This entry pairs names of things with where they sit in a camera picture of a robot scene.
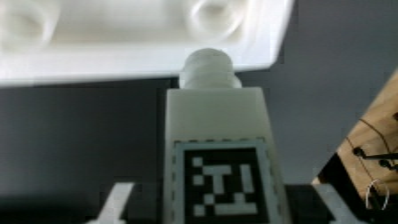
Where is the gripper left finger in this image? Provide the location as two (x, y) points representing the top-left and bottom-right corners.
(87, 182), (135, 224)

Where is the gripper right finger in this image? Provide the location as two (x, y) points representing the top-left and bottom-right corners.
(313, 184), (368, 224)

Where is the white table leg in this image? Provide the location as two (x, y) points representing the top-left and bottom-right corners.
(162, 48), (294, 224)

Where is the white square table top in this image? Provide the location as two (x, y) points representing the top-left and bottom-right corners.
(0, 0), (295, 88)

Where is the wooden board with wires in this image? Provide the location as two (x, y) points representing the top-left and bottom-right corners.
(313, 69), (398, 224)

